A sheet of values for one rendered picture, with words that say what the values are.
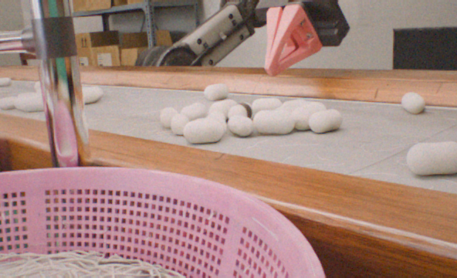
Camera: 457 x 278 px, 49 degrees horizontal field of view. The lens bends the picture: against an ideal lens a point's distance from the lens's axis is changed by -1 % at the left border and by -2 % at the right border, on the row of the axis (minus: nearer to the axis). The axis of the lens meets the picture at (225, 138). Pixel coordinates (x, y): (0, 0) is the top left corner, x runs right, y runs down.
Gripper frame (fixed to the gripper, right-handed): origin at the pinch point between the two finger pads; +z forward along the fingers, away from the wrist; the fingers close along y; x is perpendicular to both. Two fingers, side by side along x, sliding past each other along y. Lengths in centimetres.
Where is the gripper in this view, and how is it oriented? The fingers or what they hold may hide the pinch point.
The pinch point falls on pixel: (272, 67)
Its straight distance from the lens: 58.5
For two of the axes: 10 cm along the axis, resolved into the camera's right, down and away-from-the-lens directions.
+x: 5.1, 6.1, 6.1
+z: -4.8, 7.9, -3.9
